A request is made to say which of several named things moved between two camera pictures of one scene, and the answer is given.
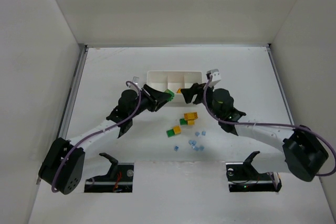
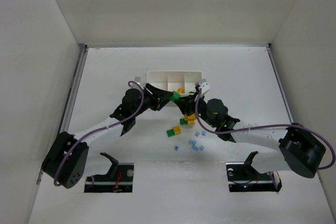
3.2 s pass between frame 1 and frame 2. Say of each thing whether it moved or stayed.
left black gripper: stayed
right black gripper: moved
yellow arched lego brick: stayed
